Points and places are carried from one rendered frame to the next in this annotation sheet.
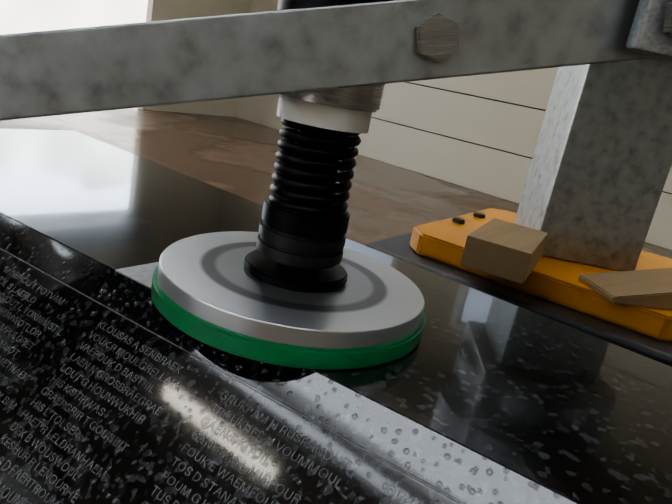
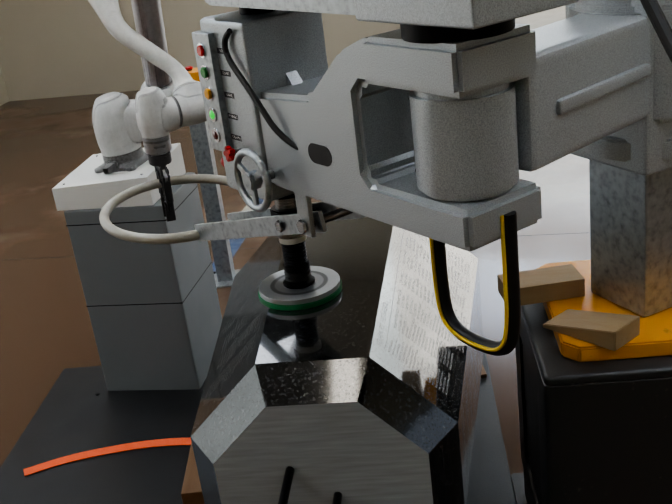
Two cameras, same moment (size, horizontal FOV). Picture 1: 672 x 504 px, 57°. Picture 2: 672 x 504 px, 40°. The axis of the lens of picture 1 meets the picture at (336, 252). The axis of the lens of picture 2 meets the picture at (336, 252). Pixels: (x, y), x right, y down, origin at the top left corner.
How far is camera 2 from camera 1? 2.17 m
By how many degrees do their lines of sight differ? 61
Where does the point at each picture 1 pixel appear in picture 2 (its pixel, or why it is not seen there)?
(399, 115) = not seen: outside the picture
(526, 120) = not seen: outside the picture
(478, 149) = not seen: outside the picture
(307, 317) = (272, 294)
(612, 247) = (628, 295)
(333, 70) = (269, 232)
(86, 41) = (239, 223)
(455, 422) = (272, 324)
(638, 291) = (562, 323)
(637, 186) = (630, 252)
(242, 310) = (262, 290)
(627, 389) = (335, 333)
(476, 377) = (301, 319)
